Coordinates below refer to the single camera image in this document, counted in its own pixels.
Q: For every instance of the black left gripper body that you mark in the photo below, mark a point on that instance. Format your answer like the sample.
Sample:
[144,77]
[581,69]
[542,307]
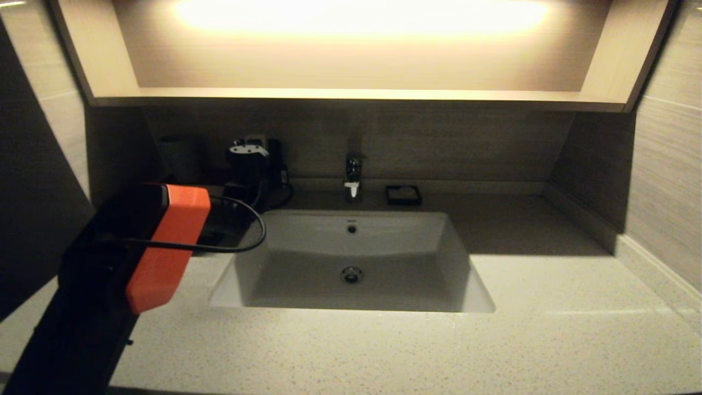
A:
[247,181]

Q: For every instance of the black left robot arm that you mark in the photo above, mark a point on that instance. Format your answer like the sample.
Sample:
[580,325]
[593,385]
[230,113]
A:
[109,263]

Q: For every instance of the grey cup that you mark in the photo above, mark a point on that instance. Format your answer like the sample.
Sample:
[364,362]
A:
[181,156]

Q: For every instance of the chrome faucet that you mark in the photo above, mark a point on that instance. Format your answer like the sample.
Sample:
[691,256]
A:
[354,170]

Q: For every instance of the chrome sink drain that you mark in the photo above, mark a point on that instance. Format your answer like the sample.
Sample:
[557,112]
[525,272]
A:
[352,275]

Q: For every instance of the white sink basin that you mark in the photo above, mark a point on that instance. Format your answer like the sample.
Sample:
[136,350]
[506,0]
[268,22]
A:
[384,241]

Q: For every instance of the black soap dish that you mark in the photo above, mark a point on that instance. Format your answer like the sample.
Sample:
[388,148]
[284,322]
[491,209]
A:
[403,203]

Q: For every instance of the warm light strip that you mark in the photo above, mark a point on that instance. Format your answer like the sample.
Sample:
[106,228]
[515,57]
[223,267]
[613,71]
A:
[356,19]

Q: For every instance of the wooden wall shelf niche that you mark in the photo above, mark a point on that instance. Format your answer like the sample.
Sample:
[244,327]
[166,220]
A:
[98,55]

